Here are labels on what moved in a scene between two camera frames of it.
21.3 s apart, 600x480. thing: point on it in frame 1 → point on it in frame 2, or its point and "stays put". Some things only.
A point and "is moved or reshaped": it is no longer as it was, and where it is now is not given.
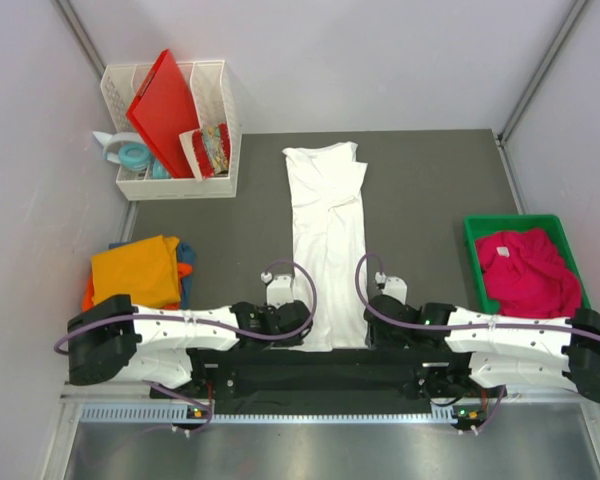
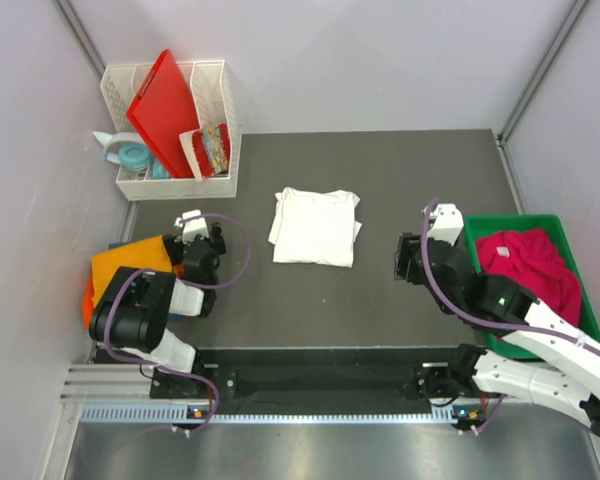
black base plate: (329, 375) stays put
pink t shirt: (525, 275) stays put
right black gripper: (375, 339) → (406, 246)
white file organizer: (210, 89) stays put
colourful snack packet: (212, 148) stays put
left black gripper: (294, 341) → (175, 245)
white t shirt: (329, 211) is moved or reshaped
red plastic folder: (161, 110) stays put
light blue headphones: (130, 151) stays put
